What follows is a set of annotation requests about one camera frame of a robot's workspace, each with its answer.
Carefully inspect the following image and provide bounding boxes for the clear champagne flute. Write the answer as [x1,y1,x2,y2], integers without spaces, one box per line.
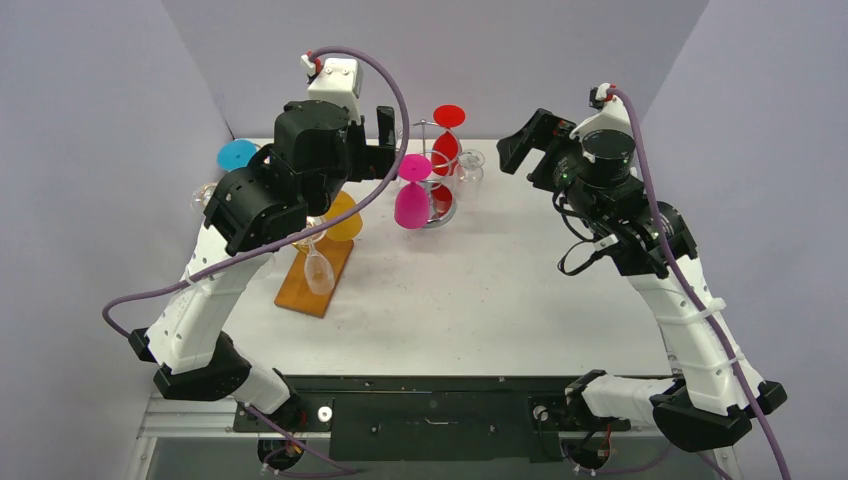
[293,231,336,295]

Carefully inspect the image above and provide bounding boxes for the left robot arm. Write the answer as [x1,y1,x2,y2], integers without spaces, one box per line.
[129,100,396,430]

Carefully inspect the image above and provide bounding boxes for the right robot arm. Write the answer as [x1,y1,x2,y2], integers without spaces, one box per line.
[496,109,787,452]

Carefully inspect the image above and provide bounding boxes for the pink wine glass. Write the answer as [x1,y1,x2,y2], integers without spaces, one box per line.
[394,154,432,230]

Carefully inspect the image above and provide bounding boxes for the yellow wine glass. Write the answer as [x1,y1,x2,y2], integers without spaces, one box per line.
[323,191,363,242]

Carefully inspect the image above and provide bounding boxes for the clear glass on silver rack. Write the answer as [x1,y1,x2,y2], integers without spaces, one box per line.
[457,149,485,184]

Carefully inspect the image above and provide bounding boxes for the red wine glass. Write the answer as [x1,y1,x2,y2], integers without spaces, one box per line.
[430,104,466,216]

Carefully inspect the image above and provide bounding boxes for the blue wine glass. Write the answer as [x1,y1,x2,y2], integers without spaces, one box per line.
[216,139,259,172]

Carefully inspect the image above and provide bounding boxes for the gold rack with wooden base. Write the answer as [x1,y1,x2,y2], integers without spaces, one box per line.
[274,238,354,318]

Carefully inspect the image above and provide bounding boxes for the clear glass on gold rack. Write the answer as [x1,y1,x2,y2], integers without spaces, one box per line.
[190,182,217,213]

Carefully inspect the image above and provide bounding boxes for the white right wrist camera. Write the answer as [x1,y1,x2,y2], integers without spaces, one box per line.
[569,83,632,141]

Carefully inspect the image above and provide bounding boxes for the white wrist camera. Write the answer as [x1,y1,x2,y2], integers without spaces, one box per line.
[300,54,363,125]
[569,83,632,141]

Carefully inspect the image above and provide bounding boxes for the silver wire glass rack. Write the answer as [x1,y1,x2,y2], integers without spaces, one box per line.
[406,119,461,228]

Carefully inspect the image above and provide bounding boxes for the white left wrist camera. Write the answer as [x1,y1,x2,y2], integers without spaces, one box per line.
[300,54,363,125]

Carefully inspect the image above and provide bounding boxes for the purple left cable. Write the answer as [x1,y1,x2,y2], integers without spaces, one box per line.
[101,45,411,339]

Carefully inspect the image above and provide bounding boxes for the purple cable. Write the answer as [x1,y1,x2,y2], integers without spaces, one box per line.
[607,86,793,480]
[101,45,411,339]

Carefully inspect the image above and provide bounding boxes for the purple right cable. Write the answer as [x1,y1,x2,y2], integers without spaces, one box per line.
[607,86,793,480]

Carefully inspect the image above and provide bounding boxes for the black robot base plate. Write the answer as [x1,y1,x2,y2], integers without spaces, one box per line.
[233,374,670,465]

